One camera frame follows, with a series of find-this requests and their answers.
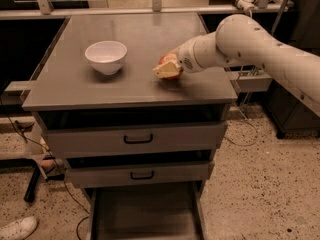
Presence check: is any top grey drawer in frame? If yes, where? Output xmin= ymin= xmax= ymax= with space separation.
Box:
xmin=43 ymin=122 xmax=227 ymax=158

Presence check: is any metal diagonal rod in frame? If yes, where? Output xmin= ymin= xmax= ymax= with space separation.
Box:
xmin=250 ymin=0 xmax=296 ymax=77

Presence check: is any bottom open grey drawer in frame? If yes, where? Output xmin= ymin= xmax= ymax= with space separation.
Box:
xmin=86 ymin=182 xmax=207 ymax=240

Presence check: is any grey metal bracket block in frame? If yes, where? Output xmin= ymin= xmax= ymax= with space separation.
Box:
xmin=227 ymin=69 xmax=272 ymax=93

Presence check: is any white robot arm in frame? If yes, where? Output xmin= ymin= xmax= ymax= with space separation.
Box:
xmin=153 ymin=14 xmax=320 ymax=115

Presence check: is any grey drawer cabinet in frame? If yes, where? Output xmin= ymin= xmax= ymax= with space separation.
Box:
xmin=21 ymin=12 xmax=239 ymax=240

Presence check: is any dark cabinet at right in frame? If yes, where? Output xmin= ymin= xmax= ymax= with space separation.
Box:
xmin=263 ymin=0 xmax=320 ymax=139

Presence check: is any grey back rail shelf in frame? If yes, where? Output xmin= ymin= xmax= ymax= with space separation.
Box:
xmin=0 ymin=3 xmax=295 ymax=20

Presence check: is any white sneaker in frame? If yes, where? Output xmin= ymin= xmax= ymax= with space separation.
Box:
xmin=0 ymin=216 xmax=38 ymax=240

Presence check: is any black floor cable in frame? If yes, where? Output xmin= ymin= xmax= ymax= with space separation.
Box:
xmin=0 ymin=97 xmax=92 ymax=240

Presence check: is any middle grey drawer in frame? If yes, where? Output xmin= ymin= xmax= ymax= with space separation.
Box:
xmin=67 ymin=161 xmax=214 ymax=188

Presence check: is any red apple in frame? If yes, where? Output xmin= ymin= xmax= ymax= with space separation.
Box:
xmin=157 ymin=54 xmax=183 ymax=80

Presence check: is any white ceramic bowl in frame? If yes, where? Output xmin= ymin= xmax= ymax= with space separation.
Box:
xmin=85 ymin=41 xmax=127 ymax=75

